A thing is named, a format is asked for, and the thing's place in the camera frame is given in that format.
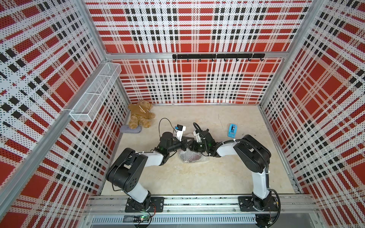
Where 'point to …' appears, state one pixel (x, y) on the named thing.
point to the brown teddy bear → (140, 114)
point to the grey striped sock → (126, 128)
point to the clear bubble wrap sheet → (189, 156)
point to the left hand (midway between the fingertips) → (196, 139)
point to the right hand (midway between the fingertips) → (188, 146)
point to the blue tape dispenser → (232, 130)
